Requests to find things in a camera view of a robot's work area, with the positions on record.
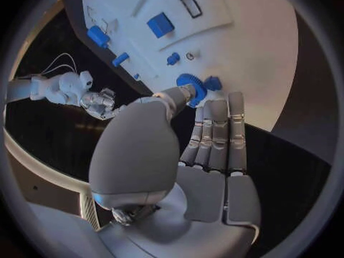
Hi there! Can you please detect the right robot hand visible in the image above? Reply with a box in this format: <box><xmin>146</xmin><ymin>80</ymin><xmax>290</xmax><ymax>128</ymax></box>
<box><xmin>79</xmin><ymin>88</ymin><xmax>120</xmax><ymax>120</ymax></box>

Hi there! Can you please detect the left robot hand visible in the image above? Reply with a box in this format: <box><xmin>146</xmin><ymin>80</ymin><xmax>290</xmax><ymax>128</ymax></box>
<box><xmin>88</xmin><ymin>85</ymin><xmax>262</xmax><ymax>258</ymax></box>

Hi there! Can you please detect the white task board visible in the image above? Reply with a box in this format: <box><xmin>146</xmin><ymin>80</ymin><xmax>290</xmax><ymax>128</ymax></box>
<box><xmin>61</xmin><ymin>0</ymin><xmax>300</xmax><ymax>132</ymax></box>

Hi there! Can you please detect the blue cylinder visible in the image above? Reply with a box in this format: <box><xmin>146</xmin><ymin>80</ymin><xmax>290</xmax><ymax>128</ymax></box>
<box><xmin>111</xmin><ymin>52</ymin><xmax>131</xmax><ymax>68</ymax></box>

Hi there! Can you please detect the blue plug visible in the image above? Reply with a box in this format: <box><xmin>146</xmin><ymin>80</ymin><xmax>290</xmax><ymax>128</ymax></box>
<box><xmin>86</xmin><ymin>25</ymin><xmax>111</xmax><ymax>48</ymax></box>

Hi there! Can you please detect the blue block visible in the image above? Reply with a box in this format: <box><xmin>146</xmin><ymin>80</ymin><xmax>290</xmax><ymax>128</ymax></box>
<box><xmin>146</xmin><ymin>12</ymin><xmax>176</xmax><ymax>38</ymax></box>

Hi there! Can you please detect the small blue gear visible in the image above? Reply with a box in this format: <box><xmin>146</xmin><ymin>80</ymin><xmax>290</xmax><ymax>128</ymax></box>
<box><xmin>204</xmin><ymin>75</ymin><xmax>224</xmax><ymax>92</ymax></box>

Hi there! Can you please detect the white cable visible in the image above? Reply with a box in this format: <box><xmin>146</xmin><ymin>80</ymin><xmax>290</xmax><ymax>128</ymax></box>
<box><xmin>44</xmin><ymin>53</ymin><xmax>79</xmax><ymax>76</ymax></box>
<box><xmin>48</xmin><ymin>64</ymin><xmax>77</xmax><ymax>75</ymax></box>

